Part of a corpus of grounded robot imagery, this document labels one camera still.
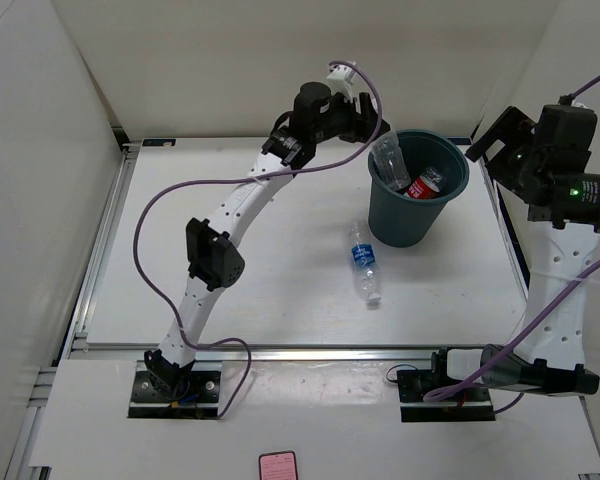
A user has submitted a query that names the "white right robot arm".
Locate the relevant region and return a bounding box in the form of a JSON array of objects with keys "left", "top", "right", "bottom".
[{"left": 423, "top": 95, "right": 600, "bottom": 403}]

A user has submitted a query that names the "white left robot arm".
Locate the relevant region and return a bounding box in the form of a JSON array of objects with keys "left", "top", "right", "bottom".
[{"left": 144, "top": 82, "right": 389, "bottom": 400}]

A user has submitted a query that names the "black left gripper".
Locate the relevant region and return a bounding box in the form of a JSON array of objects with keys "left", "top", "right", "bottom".
[{"left": 310, "top": 88, "right": 390, "bottom": 143}]

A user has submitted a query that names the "clear bottle blue label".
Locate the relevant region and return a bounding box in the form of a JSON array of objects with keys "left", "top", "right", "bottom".
[{"left": 347, "top": 220, "right": 381, "bottom": 308}]

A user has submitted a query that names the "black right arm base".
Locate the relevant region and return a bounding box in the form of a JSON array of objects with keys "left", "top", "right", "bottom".
[{"left": 385, "top": 348, "right": 496, "bottom": 423}]

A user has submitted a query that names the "clear unlabelled plastic bottle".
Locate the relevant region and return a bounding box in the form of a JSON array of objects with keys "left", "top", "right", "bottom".
[{"left": 372, "top": 131, "right": 411, "bottom": 192}]

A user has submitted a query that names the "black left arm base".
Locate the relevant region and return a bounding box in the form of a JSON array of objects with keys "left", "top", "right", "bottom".
[{"left": 127, "top": 349, "right": 222, "bottom": 420}]

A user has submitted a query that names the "pink smartphone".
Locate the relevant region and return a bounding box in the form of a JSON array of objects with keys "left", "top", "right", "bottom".
[{"left": 258, "top": 451, "right": 299, "bottom": 480}]

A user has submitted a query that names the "dark green plastic bin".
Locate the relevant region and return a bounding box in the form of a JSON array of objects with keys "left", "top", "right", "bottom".
[{"left": 367, "top": 130, "right": 471, "bottom": 248}]

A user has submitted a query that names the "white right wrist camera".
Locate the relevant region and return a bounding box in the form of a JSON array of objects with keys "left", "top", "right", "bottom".
[{"left": 571, "top": 100, "right": 588, "bottom": 109}]

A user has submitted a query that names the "small bottle black label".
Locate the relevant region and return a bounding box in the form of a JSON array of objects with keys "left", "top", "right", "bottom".
[{"left": 422, "top": 167, "right": 448, "bottom": 192}]

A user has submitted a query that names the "aluminium table edge rail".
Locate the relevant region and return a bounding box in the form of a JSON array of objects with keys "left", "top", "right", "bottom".
[{"left": 68, "top": 340, "right": 436, "bottom": 362}]

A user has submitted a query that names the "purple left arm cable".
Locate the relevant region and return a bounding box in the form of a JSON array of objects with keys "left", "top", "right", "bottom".
[{"left": 132, "top": 59, "right": 384, "bottom": 419}]

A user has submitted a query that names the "clear bottle red label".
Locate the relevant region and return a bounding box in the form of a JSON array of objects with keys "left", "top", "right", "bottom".
[{"left": 404, "top": 175, "right": 441, "bottom": 200}]

